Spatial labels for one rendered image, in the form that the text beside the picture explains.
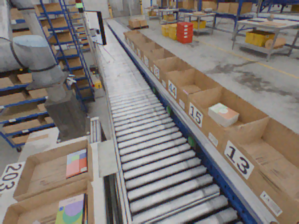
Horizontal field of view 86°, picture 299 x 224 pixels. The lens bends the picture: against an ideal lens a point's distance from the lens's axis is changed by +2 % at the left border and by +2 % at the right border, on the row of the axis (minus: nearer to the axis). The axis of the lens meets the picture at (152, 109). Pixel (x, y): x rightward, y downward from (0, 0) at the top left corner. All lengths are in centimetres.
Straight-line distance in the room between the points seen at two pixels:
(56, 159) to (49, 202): 31
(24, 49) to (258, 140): 145
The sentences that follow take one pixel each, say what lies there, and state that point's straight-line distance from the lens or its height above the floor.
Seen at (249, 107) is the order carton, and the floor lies 102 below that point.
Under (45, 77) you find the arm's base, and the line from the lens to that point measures 122.
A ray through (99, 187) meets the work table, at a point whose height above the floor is 75.
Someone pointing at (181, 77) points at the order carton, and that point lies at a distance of 153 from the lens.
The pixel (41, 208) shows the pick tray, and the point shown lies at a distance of 117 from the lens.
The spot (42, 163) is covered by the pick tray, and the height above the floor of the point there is 76.
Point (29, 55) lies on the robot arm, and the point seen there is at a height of 141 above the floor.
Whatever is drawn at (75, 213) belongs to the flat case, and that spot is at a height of 80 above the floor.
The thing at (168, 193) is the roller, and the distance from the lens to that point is 99.
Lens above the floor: 164
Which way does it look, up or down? 36 degrees down
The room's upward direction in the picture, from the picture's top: 6 degrees counter-clockwise
